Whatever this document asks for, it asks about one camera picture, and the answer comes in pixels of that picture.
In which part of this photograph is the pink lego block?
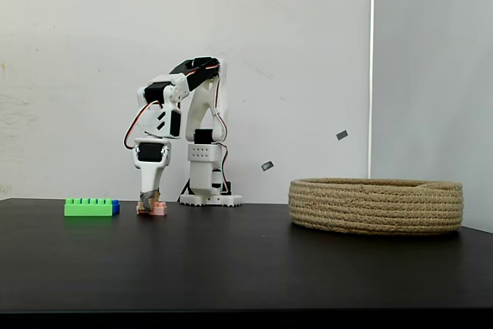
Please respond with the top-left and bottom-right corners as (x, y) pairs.
(136, 200), (169, 217)

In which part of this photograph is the red white black gripper cable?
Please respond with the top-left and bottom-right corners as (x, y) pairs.
(122, 99), (161, 151)

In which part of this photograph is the white vertical wall trim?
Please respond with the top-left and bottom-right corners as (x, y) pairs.
(369, 0), (376, 180)

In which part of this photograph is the green lego block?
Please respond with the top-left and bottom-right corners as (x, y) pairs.
(63, 197), (114, 217)

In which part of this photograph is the red white black shoulder cable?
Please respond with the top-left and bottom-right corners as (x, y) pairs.
(210, 70), (232, 191)

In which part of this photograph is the woven rope basket tray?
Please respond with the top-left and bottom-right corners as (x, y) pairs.
(288, 177), (464, 237)

